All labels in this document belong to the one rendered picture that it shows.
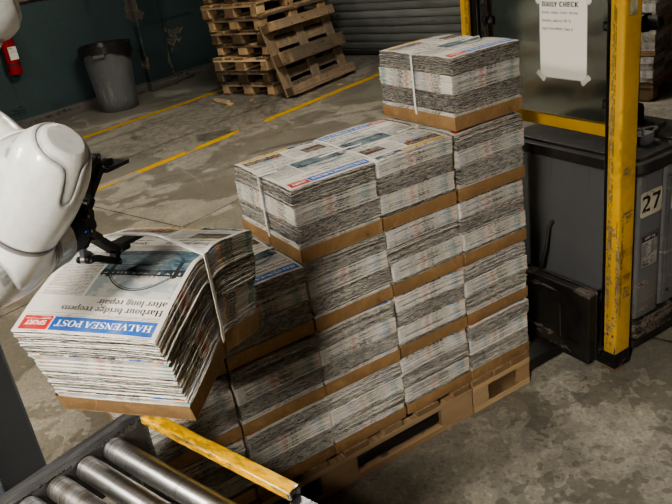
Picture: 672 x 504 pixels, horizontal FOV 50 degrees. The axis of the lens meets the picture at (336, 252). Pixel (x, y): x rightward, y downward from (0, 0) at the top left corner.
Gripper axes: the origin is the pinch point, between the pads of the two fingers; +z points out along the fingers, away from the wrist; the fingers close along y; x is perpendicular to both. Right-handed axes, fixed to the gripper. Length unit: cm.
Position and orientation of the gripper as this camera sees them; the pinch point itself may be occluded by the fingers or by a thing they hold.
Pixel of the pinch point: (126, 198)
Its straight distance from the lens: 139.1
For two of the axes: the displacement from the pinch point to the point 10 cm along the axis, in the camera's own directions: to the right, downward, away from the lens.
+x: 9.5, 0.3, -3.1
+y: 0.9, 9.3, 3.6
